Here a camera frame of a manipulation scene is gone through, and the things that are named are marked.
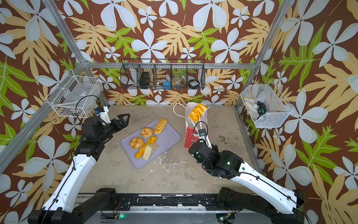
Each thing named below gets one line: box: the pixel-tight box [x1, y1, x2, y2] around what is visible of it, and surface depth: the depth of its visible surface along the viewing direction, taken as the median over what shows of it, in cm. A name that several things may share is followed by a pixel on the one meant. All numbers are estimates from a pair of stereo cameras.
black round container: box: [188, 79, 200, 89], surface depth 97 cm
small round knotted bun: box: [140, 126, 154, 139], surface depth 100 cm
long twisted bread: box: [134, 135, 158, 160], surface depth 94 cm
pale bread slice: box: [142, 142, 160, 161], surface depth 90 cm
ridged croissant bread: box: [188, 103, 207, 123], surface depth 73 cm
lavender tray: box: [120, 121, 182, 169], surface depth 100 cm
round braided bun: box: [129, 137, 145, 150], surface depth 96 cm
